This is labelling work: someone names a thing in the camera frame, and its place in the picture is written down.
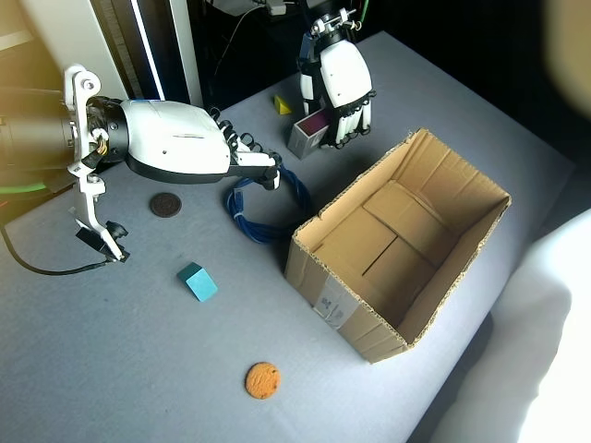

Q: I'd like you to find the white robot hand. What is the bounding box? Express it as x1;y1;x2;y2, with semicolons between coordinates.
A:
118;98;283;192
296;40;379;150

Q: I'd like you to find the grey box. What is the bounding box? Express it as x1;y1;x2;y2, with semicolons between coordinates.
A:
286;108;333;161

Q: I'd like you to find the blue cable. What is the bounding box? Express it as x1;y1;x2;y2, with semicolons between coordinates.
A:
224;165;314;244

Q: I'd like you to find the open cardboard box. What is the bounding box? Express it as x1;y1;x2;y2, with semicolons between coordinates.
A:
283;127;513;365

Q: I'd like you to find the dark brown cookie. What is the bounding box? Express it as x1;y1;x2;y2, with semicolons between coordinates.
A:
149;192;183;219

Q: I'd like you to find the teal wedge block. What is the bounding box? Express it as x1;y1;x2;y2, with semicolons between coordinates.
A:
176;261;220;304

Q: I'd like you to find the white cabinet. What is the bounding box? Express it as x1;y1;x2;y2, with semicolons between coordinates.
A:
18;0;204;107

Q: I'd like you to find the grey table cloth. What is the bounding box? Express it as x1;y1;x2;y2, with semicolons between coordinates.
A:
0;30;578;443

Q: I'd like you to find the orange cookie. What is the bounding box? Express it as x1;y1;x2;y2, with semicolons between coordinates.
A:
245;361;283;401

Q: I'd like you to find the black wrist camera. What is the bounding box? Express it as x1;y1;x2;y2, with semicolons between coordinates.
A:
75;220;131;264

